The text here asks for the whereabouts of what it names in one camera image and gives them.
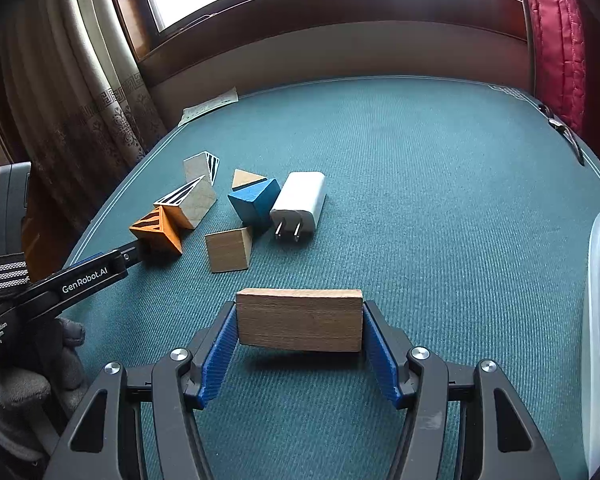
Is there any small triangular wooden block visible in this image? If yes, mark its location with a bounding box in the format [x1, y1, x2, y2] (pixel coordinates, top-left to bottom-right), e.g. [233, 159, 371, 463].
[231, 169, 268, 192]

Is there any blue wooden block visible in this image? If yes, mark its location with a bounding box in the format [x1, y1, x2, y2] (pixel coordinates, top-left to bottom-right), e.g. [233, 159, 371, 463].
[227, 178, 282, 235]

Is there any black wristwatch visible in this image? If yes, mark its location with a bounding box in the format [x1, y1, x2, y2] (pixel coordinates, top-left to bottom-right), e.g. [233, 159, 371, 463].
[537, 102, 586, 166]

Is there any grey striped wooden block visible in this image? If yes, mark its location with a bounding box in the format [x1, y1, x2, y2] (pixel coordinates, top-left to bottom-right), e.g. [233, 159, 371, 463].
[183, 151, 221, 186]

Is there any person's left hand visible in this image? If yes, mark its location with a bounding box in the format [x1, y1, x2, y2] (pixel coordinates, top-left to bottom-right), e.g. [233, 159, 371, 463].
[0, 316, 87, 463]

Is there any plain wooden prism block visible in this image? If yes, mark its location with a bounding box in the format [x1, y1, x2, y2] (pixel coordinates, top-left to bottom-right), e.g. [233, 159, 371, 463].
[205, 226, 253, 274]

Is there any orange striped triangular block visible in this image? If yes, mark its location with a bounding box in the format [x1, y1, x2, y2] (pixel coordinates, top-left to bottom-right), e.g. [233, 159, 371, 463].
[129, 205, 183, 257]

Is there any teal table mat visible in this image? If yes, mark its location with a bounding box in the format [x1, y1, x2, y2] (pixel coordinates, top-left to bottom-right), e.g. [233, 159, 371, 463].
[62, 77, 600, 480]

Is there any white charger plug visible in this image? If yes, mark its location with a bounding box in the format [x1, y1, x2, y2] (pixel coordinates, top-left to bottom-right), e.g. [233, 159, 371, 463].
[270, 171, 327, 242]

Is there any beige patterned curtain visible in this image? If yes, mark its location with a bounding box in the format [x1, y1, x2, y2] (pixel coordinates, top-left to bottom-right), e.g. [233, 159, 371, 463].
[0, 0, 166, 231]

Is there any white paper sheet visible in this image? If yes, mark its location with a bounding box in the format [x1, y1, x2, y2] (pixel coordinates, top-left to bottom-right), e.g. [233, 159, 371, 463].
[178, 86, 239, 127]

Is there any red quilted curtain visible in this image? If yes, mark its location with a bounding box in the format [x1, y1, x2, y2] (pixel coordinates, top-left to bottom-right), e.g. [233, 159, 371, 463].
[515, 0, 588, 133]

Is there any rectangular wooden block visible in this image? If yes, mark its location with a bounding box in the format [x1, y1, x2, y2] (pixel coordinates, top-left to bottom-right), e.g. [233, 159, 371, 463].
[235, 287, 365, 353]

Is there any grey orange striped prism block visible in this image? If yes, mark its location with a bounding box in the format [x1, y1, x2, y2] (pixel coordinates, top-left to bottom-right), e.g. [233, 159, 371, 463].
[153, 175, 217, 230]

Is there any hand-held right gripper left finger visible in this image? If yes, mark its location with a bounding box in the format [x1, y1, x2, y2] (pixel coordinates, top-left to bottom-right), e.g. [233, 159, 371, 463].
[42, 301, 238, 480]

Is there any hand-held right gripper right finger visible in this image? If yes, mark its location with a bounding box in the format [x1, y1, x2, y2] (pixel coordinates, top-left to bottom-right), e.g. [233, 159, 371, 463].
[362, 301, 562, 480]

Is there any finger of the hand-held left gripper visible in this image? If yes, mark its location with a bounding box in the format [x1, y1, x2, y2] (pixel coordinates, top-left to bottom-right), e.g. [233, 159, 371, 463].
[71, 251, 107, 267]
[121, 240, 154, 269]

